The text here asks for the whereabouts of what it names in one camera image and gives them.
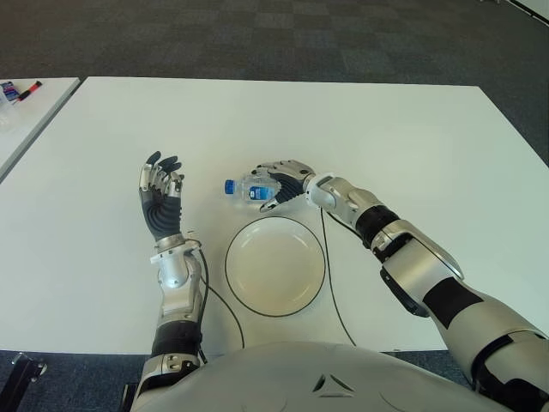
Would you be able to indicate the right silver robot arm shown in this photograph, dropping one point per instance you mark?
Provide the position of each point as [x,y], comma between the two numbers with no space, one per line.
[420,274]

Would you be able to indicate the white side table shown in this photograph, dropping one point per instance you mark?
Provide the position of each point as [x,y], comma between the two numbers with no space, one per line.
[34,116]

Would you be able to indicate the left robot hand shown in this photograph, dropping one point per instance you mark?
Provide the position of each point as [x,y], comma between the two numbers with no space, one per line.
[163,212]

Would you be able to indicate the black metal stand frame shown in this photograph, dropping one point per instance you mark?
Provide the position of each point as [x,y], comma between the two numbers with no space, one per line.
[25,377]

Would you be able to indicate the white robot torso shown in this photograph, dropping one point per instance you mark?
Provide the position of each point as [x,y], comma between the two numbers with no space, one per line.
[300,379]

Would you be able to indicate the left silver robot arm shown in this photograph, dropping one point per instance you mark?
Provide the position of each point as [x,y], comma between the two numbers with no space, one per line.
[180,296]

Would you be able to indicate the clear water bottle blue cap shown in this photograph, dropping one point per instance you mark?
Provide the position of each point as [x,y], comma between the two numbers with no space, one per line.
[246,189]

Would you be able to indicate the blue white small pack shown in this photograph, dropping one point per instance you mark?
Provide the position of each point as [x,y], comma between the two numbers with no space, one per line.
[8,90]

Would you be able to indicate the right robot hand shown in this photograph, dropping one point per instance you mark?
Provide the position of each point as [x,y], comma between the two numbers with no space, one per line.
[291,180]

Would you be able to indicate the red marker pen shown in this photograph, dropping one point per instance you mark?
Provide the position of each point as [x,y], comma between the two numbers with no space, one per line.
[30,90]

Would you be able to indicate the white plate black rim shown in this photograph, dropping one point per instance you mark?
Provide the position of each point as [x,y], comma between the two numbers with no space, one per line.
[274,270]

